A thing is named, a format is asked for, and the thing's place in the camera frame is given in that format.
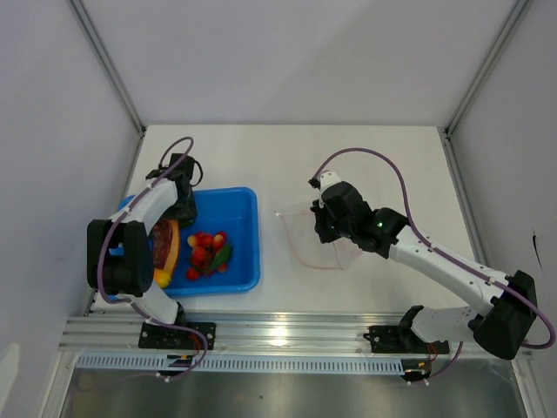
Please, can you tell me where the blue plastic bin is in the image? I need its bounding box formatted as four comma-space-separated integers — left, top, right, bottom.
108, 186, 261, 299

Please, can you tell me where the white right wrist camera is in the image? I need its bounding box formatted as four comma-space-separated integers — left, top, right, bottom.
308, 170, 341, 208

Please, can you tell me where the white slotted cable duct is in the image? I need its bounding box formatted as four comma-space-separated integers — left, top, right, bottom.
76, 353, 405, 375

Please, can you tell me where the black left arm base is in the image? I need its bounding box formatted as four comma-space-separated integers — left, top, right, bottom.
138, 322, 217, 350

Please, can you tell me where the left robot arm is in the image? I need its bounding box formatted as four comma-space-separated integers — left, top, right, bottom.
87, 153, 200, 348

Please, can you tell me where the right aluminium frame post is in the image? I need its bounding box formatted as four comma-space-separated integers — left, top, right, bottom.
444, 0, 534, 139

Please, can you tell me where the red toy strawberry bunch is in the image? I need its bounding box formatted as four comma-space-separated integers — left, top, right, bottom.
185, 231, 233, 281

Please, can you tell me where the aluminium frame post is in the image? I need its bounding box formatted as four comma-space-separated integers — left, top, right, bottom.
444, 0, 534, 139
66, 0, 146, 135

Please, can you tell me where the clear zip top bag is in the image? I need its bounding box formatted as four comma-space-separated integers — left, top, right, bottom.
274, 202, 363, 270

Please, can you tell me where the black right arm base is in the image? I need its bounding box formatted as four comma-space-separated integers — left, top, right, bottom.
363, 325, 450, 354

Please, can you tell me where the left aluminium frame post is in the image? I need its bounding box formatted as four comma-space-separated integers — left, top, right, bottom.
66, 0, 146, 135

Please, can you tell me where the aluminium mounting rail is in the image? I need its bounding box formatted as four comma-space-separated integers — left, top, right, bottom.
57, 311, 534, 359

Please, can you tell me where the yellow toy pepper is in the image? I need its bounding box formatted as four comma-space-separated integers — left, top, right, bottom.
153, 268, 172, 289

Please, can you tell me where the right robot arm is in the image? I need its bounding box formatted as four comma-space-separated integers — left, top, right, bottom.
311, 172, 537, 360

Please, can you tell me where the orange toy meat slice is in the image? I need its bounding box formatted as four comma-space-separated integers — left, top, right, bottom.
151, 219, 181, 274

